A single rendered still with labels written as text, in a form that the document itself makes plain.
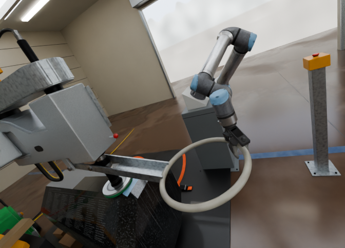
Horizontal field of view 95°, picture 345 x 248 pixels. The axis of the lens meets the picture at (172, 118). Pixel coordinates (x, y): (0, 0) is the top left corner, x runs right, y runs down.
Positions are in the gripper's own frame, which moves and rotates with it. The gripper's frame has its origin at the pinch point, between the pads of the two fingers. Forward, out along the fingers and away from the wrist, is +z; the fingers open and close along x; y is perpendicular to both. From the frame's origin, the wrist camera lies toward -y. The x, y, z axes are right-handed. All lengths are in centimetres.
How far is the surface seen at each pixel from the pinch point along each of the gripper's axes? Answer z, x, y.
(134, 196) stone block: 7, 70, 24
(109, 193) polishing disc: -3, 83, 25
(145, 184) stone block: 8, 63, 32
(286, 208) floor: 87, -28, 22
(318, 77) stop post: -3, -86, 30
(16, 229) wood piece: -8, 153, 34
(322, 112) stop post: 26, -86, 31
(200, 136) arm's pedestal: 29, 0, 96
